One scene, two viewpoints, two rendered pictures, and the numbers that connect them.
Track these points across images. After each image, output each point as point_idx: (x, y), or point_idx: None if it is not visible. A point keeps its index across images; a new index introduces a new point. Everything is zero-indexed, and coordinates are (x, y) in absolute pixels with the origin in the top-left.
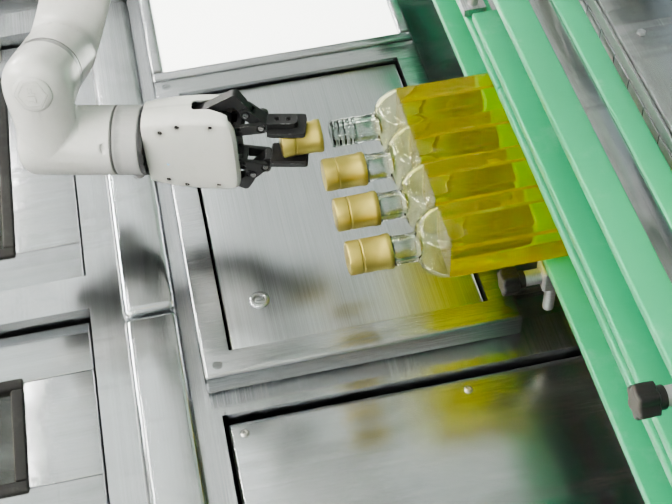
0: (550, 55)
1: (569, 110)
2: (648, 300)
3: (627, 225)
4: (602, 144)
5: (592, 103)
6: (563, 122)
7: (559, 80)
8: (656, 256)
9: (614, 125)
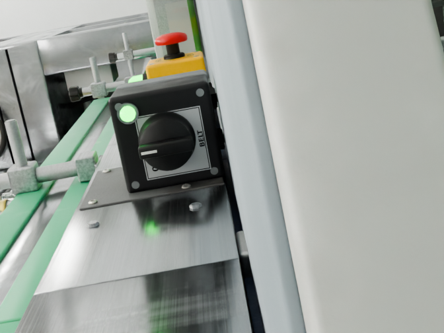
0: (94, 114)
1: (82, 125)
2: (44, 165)
3: (67, 147)
4: (89, 131)
5: (100, 123)
6: (74, 128)
7: (89, 119)
8: (70, 153)
9: (104, 126)
